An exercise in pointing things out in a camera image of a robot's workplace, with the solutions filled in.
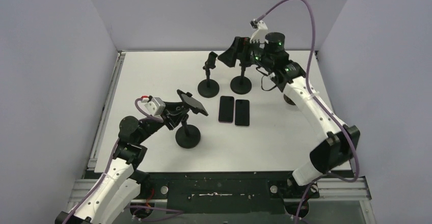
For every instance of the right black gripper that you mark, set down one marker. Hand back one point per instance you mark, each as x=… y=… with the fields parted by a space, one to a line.
x=244 y=50

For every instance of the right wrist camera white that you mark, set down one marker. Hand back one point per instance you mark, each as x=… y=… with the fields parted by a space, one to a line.
x=261 y=30

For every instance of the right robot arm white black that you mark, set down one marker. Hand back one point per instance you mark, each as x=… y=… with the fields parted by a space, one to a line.
x=336 y=140

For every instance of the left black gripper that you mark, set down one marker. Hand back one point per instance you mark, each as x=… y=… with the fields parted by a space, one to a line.
x=174 y=112

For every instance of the aluminium frame rail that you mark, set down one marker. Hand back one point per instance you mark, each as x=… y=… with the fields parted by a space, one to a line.
x=89 y=173

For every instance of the purple-edged black smartphone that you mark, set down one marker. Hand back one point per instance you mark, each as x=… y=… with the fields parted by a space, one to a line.
x=226 y=109

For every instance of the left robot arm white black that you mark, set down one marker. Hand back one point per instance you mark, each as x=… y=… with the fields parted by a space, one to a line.
x=121 y=180

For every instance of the brown wooden round phone stand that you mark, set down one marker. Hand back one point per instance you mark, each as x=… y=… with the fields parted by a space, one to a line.
x=288 y=100

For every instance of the black round-base phone stand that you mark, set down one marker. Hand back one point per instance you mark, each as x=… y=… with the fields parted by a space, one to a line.
x=240 y=84

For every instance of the black phone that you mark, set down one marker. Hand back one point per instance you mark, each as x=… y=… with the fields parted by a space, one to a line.
x=193 y=104

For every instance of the tall black tripod phone stand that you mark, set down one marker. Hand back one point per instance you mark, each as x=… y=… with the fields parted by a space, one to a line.
x=187 y=136

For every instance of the black smartphone white edge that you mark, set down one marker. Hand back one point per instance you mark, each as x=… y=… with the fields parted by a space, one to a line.
x=242 y=113

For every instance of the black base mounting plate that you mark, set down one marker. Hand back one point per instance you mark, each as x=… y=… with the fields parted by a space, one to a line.
x=221 y=192

